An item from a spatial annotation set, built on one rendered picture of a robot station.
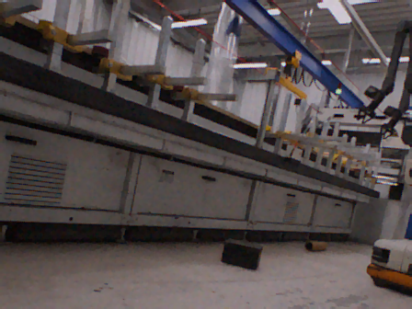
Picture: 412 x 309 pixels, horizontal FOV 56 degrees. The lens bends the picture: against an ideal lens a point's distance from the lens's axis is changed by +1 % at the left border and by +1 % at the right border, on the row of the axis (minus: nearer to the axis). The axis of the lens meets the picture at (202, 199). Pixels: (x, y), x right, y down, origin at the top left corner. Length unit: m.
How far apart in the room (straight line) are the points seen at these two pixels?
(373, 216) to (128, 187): 4.04
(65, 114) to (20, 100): 0.17
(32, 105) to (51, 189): 0.47
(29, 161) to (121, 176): 0.50
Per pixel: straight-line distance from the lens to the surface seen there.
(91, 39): 1.47
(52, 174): 1.86
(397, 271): 2.55
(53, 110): 1.59
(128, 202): 2.10
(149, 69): 1.59
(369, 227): 5.58
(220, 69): 7.25
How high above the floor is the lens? 0.43
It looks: 3 degrees down
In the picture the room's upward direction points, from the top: 11 degrees clockwise
